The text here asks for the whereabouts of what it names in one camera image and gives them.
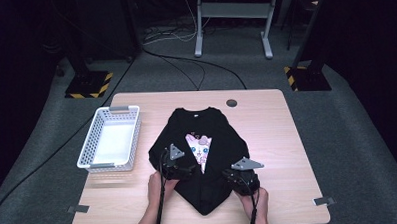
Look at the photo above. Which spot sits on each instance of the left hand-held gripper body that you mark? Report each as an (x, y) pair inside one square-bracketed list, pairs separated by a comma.
[(175, 161)]

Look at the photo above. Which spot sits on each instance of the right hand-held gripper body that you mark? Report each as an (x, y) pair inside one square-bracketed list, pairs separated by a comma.
[(245, 177)]

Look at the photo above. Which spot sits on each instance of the black long-sleeve cat-print shirt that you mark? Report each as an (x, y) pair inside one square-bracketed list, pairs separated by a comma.
[(206, 195)]

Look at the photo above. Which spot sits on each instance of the person's right hand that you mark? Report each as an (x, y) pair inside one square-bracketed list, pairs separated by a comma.
[(259, 203)]

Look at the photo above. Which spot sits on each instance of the person's left hand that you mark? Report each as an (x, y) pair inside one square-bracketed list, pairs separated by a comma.
[(155, 190)]

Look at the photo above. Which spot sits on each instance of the white perforated plastic basket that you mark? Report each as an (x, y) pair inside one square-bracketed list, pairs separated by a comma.
[(114, 141)]

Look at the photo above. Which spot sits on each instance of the round grey table grommet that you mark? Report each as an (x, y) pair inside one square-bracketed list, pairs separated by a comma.
[(231, 103)]

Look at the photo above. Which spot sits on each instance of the grey table edge clip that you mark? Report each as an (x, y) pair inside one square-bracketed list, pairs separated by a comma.
[(324, 201), (78, 208)]

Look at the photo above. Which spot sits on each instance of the black stand with striped base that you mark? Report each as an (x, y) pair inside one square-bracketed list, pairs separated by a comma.
[(88, 84), (307, 78)]

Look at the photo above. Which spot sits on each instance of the grey metal stand frame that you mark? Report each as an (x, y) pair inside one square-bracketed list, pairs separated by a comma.
[(234, 10)]

